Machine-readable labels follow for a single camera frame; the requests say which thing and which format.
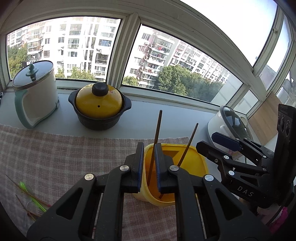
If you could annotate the white electric cooker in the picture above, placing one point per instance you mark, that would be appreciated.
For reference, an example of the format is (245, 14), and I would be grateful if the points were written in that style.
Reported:
(217, 125)

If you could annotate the yellow plastic utensil container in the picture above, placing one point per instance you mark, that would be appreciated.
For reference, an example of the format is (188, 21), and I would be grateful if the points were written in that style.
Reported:
(194, 162)

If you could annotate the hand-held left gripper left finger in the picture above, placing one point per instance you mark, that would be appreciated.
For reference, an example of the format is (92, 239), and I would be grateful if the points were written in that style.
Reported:
(140, 166)

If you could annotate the steel fork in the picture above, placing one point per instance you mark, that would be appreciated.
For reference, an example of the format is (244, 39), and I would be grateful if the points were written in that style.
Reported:
(40, 212)

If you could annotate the wooden cutting board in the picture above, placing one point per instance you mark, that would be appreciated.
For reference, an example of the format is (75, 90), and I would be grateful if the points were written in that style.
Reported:
(266, 115)

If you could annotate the red-tipped wooden chopstick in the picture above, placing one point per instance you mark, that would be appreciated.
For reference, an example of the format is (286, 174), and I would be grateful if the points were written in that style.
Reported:
(24, 207)
(14, 181)

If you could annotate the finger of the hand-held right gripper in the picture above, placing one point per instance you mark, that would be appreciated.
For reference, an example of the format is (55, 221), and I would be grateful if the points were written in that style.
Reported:
(208, 149)
(225, 141)

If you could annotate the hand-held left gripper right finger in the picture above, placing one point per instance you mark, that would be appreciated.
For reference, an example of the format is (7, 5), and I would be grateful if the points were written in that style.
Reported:
(157, 166)

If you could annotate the yellow pot lid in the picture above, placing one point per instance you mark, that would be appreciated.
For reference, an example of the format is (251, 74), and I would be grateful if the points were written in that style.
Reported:
(99, 102)

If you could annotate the pink checked cloth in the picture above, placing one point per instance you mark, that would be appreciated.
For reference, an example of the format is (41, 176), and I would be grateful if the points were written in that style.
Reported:
(57, 157)

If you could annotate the green plastic stick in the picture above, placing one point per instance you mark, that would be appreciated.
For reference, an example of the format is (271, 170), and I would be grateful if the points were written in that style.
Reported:
(34, 199)

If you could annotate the white window frame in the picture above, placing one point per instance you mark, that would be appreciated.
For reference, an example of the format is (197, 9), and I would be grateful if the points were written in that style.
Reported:
(129, 46)

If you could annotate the dark casserole pot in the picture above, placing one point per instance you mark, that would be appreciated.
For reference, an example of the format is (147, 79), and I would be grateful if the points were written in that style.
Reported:
(99, 121)

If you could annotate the dark brown chopstick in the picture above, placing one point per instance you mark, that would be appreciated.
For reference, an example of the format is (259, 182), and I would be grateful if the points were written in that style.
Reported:
(157, 129)
(189, 141)

